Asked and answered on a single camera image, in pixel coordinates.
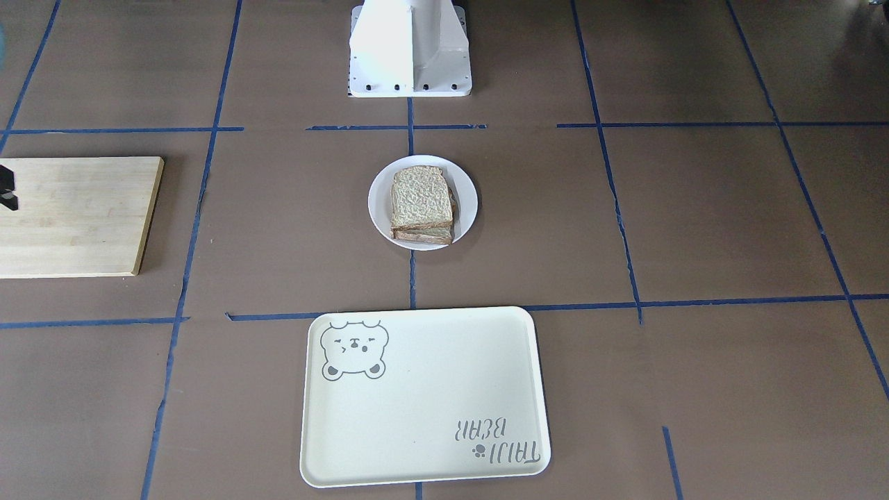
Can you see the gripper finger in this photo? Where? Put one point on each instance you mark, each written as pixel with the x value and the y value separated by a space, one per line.
pixel 8 186

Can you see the bread slice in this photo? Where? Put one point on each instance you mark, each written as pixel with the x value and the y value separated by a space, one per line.
pixel 419 177
pixel 427 236

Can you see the wooden cutting board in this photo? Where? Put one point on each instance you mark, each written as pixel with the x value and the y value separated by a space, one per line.
pixel 79 216

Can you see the white pillar with base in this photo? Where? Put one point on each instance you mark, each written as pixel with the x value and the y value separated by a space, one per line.
pixel 409 49

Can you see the cream bear tray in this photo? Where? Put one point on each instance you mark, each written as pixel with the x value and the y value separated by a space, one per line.
pixel 408 396

